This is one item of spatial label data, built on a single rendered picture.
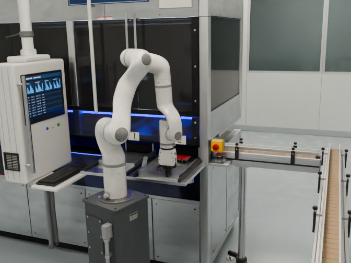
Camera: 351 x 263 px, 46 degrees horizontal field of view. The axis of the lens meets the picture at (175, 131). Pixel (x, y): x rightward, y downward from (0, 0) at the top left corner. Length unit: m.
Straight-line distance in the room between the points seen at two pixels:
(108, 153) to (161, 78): 0.48
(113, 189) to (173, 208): 0.83
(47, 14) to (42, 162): 1.03
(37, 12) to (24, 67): 0.62
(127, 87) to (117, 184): 0.50
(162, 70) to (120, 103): 0.29
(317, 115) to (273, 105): 0.73
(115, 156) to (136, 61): 0.49
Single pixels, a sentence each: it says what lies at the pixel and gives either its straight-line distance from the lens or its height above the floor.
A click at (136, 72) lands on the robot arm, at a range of 2.07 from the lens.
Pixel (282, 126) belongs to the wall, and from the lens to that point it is 7.28.
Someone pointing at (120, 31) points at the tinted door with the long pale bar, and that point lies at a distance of 2.81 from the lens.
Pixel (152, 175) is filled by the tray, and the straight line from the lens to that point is 2.44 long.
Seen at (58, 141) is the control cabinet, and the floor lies 1.00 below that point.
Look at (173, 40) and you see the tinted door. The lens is 2.65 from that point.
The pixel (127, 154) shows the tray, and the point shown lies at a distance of 2.92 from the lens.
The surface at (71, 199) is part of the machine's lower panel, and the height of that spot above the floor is 0.48.
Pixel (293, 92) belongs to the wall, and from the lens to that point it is 7.16.
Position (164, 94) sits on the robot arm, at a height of 1.39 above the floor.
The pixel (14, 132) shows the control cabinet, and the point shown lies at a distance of 2.68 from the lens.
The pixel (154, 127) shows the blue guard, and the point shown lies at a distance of 2.77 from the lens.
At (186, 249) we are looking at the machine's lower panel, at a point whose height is 0.23.
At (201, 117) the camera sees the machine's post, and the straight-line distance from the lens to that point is 2.63.
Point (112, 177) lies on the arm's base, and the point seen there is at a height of 0.99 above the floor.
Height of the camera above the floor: 1.71
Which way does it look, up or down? 13 degrees down
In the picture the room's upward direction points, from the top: 1 degrees counter-clockwise
